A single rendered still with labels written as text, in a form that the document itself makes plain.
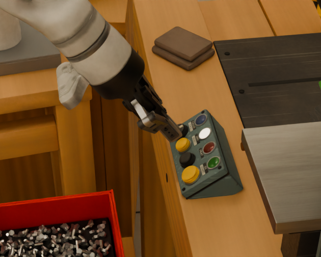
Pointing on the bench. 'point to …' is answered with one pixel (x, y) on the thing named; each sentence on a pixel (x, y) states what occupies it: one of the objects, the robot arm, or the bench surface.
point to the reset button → (182, 144)
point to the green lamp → (213, 162)
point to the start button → (190, 174)
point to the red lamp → (209, 147)
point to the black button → (186, 159)
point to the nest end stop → (314, 116)
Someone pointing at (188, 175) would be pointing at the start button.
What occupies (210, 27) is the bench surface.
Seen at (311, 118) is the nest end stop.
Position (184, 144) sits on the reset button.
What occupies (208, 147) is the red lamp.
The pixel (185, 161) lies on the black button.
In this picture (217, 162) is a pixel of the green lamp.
